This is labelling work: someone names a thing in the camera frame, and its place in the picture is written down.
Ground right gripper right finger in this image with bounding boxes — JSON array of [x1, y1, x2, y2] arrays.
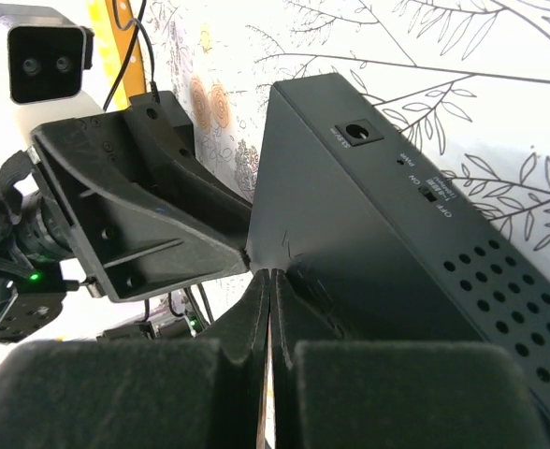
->
[[269, 270, 550, 448]]

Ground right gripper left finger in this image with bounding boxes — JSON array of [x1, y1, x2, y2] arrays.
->
[[0, 270, 270, 448]]

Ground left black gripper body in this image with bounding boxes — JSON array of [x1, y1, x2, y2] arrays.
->
[[0, 149, 93, 343]]

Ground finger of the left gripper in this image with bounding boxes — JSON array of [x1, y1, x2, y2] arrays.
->
[[124, 106, 251, 234], [32, 109, 249, 300]]

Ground black network switch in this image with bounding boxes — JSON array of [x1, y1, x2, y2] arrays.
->
[[247, 73, 550, 434]]

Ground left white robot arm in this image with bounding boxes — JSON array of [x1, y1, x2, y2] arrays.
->
[[0, 91, 251, 343]]

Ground black power adapter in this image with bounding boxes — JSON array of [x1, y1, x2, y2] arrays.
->
[[130, 91, 195, 158]]

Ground yellow dotted plate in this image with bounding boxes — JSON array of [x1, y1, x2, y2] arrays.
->
[[85, 1, 147, 110]]

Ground floral table mat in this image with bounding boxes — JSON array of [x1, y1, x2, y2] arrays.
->
[[0, 0, 550, 449]]

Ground black power cable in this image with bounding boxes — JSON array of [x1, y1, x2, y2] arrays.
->
[[102, 0, 162, 111]]

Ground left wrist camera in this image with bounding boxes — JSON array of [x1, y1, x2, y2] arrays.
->
[[0, 3, 94, 105]]

